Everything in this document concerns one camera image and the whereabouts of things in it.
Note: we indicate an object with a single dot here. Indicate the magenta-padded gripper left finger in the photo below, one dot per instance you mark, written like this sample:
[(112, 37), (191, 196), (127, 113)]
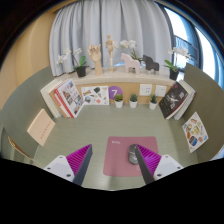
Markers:
[(78, 160)]

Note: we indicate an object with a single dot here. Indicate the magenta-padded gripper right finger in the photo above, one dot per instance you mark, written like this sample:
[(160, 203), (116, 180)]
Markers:
[(150, 160)]

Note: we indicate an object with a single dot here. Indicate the grey computer mouse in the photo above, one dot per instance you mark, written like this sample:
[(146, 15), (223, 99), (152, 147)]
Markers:
[(132, 156)]

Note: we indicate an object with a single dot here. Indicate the pink mouse pad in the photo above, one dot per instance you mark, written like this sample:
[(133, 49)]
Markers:
[(116, 156)]

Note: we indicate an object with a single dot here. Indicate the beige card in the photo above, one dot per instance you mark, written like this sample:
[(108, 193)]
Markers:
[(41, 127)]

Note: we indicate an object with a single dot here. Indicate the large cartoon sticker sheet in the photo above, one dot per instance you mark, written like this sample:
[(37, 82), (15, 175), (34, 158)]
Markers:
[(195, 131)]

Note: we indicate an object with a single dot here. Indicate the small spiky potted plant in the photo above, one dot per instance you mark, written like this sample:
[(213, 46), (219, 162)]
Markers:
[(153, 105)]

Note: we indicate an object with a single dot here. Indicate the brown book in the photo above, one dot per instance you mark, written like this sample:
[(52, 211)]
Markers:
[(57, 106)]

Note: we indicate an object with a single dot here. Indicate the small dark-green potted plant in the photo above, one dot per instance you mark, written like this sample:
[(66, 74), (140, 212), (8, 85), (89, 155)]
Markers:
[(133, 104)]

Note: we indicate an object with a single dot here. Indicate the photo-covered magazine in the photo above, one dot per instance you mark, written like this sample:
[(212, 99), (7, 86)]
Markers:
[(70, 98)]

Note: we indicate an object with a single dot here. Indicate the dark cover book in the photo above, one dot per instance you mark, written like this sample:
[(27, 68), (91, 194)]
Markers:
[(173, 100)]

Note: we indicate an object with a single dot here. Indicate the small sticker sheet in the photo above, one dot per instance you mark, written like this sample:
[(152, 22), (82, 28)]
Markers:
[(95, 96)]

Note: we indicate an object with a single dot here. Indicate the white cover book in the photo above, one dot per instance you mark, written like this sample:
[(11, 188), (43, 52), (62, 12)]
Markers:
[(186, 103)]

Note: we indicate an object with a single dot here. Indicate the thick white book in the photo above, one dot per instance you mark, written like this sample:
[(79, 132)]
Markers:
[(48, 96)]

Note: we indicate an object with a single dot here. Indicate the purple round sign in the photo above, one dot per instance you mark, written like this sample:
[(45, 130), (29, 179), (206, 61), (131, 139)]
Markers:
[(115, 90)]

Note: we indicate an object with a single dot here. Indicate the light wooden desk ledge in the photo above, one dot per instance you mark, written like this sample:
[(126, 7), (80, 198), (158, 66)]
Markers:
[(133, 80)]

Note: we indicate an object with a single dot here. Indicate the white orchid small black pot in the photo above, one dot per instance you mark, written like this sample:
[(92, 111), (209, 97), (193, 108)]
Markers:
[(81, 71)]

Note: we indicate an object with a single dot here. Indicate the large white orchid black pot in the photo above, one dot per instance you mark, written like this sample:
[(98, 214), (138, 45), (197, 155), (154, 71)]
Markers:
[(174, 74)]

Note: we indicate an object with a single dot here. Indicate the dark grey horse figure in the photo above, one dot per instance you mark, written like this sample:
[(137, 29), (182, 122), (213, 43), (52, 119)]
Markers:
[(150, 64)]

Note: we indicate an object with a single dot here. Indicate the wooden hand model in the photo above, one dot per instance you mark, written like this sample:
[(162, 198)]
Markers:
[(96, 56)]

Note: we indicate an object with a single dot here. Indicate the wooden mannequin figure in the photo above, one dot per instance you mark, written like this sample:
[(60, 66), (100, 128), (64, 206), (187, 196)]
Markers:
[(111, 50)]

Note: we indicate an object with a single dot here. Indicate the window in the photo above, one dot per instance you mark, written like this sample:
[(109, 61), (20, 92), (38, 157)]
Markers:
[(206, 56)]

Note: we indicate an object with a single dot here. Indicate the white orchid behind horses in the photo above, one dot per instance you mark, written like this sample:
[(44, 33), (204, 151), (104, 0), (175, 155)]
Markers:
[(128, 44)]

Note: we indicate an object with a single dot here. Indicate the grey curtain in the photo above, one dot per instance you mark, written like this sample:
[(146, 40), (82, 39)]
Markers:
[(100, 26)]

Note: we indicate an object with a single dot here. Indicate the white wall socket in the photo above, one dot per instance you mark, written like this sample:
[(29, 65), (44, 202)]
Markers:
[(160, 91), (145, 90)]

